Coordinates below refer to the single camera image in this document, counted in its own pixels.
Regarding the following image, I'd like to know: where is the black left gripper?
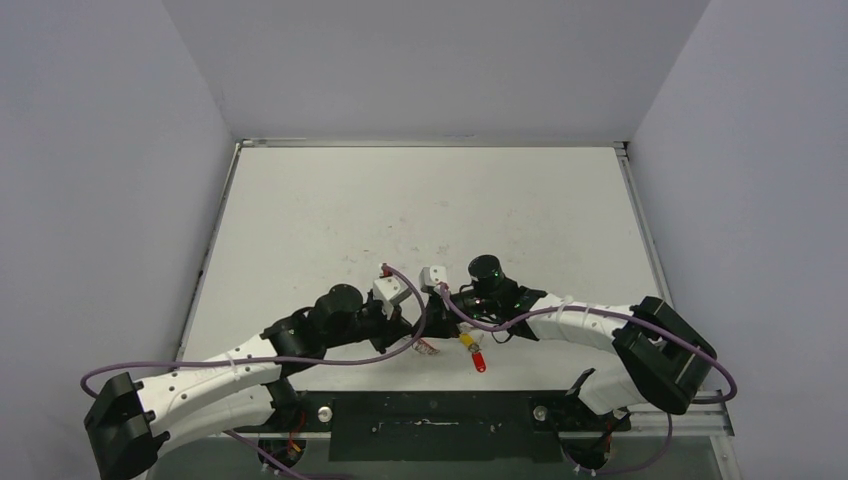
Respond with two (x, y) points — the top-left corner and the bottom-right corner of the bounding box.
(324, 292), (414, 354)

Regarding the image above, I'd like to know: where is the large keyring with red grip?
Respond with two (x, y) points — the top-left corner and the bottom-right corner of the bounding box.
(411, 338), (440, 356)

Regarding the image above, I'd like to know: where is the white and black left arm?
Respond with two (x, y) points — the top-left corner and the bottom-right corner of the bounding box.
(81, 276), (418, 479)

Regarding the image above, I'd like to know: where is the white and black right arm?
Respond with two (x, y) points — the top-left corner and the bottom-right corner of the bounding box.
(419, 254), (719, 429)

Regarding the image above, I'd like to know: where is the yellow tagged key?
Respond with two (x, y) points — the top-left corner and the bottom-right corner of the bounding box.
(459, 332), (481, 355)

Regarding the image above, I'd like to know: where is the red tagged key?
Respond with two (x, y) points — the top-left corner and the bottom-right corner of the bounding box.
(468, 343), (487, 373)

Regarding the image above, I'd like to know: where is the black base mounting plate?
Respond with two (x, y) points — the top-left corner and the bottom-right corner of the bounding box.
(233, 389), (632, 465)

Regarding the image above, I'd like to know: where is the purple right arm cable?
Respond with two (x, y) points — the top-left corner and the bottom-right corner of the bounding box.
(437, 283), (739, 477)

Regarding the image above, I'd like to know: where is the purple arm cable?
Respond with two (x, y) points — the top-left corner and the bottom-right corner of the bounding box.
(79, 263), (431, 480)
(437, 283), (739, 477)

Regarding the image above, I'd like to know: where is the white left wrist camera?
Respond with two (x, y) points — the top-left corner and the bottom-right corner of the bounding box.
(372, 276), (409, 307)

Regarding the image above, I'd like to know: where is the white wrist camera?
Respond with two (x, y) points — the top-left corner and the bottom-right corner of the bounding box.
(372, 276), (409, 307)
(419, 265), (448, 293)

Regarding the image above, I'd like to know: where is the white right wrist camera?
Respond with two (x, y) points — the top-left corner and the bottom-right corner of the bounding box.
(419, 265), (448, 293)

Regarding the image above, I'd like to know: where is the aluminium front rail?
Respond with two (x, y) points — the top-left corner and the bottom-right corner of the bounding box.
(151, 387), (730, 448)

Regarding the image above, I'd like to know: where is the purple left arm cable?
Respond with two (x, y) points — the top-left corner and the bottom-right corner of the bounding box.
(79, 263), (431, 480)

